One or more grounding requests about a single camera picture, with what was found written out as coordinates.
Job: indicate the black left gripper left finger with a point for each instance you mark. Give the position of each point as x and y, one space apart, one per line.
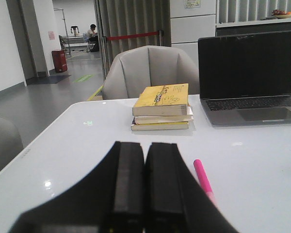
109 199

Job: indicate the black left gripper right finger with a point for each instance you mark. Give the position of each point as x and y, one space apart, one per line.
175 202

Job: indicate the pink highlighter pen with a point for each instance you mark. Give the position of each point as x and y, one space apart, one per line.
203 180

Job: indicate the bottom yellow-edged book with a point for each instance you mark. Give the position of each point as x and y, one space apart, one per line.
159 126

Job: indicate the middle cream book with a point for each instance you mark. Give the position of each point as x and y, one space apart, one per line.
163 119

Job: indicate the yellow top book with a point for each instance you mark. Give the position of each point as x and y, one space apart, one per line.
162 100

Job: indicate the grey chair at left edge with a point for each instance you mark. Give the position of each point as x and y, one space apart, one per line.
10 142

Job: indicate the grey armchair left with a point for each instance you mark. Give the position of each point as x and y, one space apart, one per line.
134 70

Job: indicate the grey laptop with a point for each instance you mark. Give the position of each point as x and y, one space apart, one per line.
245 79

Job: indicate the red trash bin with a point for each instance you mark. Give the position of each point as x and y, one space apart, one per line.
59 60

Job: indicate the seated person in background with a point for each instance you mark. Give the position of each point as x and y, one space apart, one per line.
92 37

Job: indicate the red barrier belt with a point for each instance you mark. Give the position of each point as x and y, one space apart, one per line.
132 36

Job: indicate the white cabinet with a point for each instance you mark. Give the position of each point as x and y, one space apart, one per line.
191 20

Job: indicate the fruit bowl on counter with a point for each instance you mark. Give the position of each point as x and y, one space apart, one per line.
279 14

